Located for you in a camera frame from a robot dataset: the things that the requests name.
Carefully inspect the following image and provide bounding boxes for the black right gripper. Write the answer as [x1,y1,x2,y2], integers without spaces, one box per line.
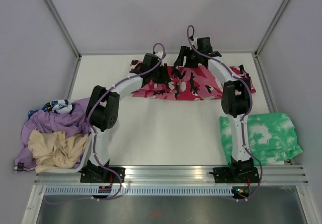
[174,45,202,68]

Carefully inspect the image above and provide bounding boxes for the pink camouflage trousers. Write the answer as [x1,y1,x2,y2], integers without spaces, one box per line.
[129,59,257,101]

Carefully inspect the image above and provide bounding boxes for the purple trousers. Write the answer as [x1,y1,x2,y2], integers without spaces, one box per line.
[14,98,91,172]

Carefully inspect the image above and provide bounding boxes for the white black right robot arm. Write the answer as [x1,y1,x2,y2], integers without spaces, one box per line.
[174,36,254,182]

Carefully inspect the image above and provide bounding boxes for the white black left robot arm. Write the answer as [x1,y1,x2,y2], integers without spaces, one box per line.
[86,51,166,182]

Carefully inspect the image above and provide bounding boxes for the green white folded trousers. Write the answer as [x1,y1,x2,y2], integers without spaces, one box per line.
[219,112,303,166]

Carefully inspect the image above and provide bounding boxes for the blue white patterned garment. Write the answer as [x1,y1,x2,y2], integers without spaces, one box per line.
[41,99,73,114]

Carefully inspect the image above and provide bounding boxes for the beige garment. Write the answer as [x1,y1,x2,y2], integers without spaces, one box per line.
[28,130,89,173]

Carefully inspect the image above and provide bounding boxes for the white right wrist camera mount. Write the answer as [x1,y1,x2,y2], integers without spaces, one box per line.
[188,37,198,49]

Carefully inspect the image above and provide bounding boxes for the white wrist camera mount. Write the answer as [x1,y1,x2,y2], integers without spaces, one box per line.
[154,51,164,58]
[188,37,198,49]

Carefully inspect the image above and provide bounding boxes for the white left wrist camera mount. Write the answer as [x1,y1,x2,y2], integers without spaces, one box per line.
[154,51,164,58]

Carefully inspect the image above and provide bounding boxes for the aluminium frame rear rail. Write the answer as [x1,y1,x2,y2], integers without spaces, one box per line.
[81,50,255,56]

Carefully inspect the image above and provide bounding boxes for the aluminium left side rail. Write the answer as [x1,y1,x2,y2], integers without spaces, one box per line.
[65,56,82,98]

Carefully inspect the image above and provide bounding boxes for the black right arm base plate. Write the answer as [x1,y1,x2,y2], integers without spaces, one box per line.
[210,167,260,184]

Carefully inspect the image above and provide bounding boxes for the aluminium frame rear right post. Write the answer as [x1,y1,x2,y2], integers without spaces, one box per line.
[254,0,292,58]

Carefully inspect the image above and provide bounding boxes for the aluminium frame post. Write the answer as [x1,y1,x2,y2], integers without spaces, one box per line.
[43,0,81,60]
[254,0,292,58]

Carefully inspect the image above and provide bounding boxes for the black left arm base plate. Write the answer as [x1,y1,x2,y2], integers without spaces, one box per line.
[80,166,125,184]

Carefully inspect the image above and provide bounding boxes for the aluminium frame rear left post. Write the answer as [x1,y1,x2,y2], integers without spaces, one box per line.
[43,0,81,60]

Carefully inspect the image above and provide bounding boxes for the aluminium front rail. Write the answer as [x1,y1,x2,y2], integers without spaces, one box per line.
[34,165,308,186]

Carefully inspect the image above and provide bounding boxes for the white slotted cable duct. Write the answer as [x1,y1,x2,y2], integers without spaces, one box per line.
[45,185,247,196]

